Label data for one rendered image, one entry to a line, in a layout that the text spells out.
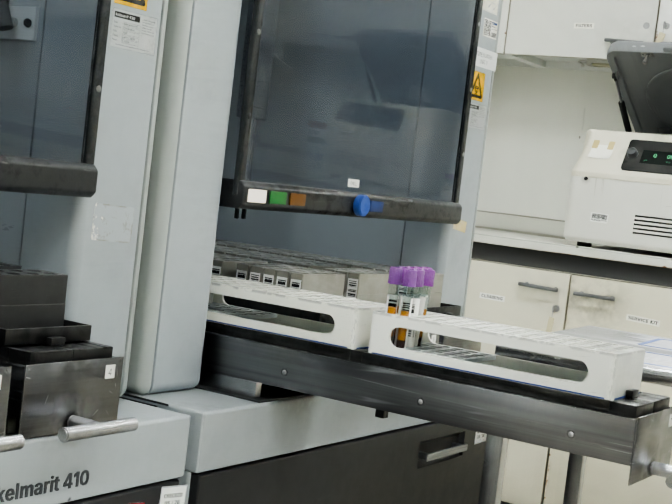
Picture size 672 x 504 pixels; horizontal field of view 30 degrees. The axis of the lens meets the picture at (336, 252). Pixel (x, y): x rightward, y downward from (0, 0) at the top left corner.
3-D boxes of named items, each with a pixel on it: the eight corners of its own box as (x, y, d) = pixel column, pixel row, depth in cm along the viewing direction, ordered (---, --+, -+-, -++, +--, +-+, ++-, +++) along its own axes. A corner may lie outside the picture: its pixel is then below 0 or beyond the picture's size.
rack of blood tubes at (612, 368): (364, 363, 145) (370, 310, 145) (404, 358, 154) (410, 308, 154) (609, 413, 130) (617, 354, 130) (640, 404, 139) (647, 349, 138)
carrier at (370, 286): (382, 311, 192) (387, 272, 191) (394, 313, 191) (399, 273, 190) (342, 313, 182) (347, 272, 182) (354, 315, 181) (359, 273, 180)
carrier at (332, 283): (329, 313, 179) (334, 272, 178) (341, 316, 178) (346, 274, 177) (284, 316, 169) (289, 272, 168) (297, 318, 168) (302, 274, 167)
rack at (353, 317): (156, 320, 162) (161, 273, 162) (203, 318, 171) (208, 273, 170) (351, 360, 146) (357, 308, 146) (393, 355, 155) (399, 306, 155)
